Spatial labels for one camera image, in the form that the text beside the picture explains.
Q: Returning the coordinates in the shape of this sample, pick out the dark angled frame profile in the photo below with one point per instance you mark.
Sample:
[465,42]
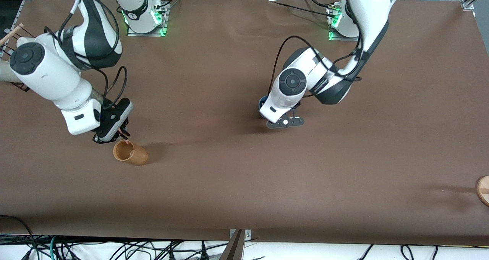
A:
[233,248]

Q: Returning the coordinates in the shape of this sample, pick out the brown bamboo cup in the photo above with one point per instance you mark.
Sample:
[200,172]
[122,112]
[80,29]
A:
[133,155]

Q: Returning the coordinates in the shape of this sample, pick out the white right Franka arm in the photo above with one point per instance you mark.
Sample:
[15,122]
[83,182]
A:
[49,76]

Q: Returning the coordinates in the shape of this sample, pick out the pink chopstick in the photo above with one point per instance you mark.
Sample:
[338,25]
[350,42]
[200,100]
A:
[126,139]

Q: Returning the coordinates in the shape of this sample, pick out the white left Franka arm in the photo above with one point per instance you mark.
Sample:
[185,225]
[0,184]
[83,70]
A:
[366,11]

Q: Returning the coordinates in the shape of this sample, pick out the blue plastic cup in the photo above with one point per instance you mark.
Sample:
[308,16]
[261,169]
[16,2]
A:
[262,101]

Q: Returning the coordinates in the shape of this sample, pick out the metal table bracket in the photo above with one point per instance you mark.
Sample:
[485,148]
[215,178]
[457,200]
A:
[248,234]

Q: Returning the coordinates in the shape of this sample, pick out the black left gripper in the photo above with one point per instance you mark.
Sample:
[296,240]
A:
[297,104]

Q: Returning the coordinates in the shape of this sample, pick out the round wooden board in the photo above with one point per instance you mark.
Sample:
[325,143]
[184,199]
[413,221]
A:
[483,190]

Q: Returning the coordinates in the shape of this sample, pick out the light wooden chopstick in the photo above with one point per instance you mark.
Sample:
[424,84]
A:
[11,33]

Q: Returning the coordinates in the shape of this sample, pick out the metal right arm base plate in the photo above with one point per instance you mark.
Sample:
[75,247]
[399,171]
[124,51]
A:
[163,21]

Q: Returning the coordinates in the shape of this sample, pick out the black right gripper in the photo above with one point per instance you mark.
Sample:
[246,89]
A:
[100,138]

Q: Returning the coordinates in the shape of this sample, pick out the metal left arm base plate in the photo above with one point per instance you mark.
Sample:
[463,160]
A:
[331,23]

